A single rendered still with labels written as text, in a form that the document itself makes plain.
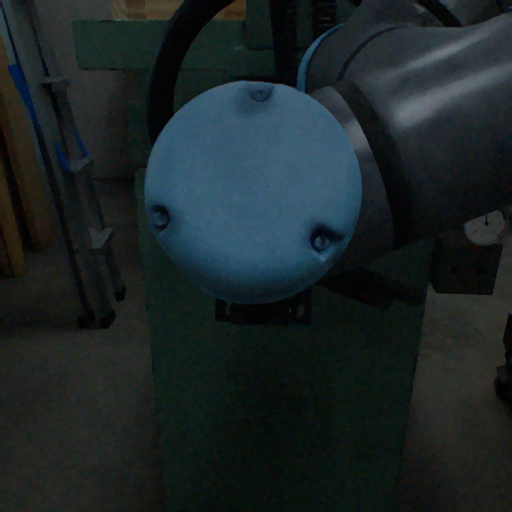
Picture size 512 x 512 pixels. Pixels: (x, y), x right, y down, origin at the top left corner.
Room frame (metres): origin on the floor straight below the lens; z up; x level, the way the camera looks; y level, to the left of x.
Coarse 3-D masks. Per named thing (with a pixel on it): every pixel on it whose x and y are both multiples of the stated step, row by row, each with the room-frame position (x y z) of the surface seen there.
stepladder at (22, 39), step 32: (0, 0) 1.47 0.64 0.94; (32, 0) 1.60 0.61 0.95; (32, 32) 1.62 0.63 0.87; (32, 64) 1.47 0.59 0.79; (32, 96) 1.45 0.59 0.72; (64, 96) 1.63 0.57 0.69; (32, 128) 1.46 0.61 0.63; (64, 160) 1.46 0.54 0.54; (64, 192) 1.45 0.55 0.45; (96, 192) 1.67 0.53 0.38; (64, 224) 1.48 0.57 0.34; (96, 224) 1.61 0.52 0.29; (64, 256) 1.46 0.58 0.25; (96, 256) 1.50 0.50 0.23; (96, 288) 1.44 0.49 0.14
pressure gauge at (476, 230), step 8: (504, 208) 0.63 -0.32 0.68; (488, 216) 0.64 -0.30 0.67; (496, 216) 0.64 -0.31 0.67; (504, 216) 0.64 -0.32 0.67; (464, 224) 0.64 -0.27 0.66; (472, 224) 0.64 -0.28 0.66; (480, 224) 0.64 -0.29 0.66; (496, 224) 0.64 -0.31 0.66; (504, 224) 0.64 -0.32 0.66; (464, 232) 0.64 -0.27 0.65; (472, 232) 0.64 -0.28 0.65; (480, 232) 0.64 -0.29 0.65; (488, 232) 0.64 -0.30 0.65; (496, 232) 0.64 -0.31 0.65; (504, 232) 0.63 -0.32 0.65; (472, 240) 0.64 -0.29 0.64; (480, 240) 0.64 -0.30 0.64; (488, 240) 0.64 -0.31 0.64; (496, 240) 0.63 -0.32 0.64; (472, 248) 0.66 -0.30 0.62
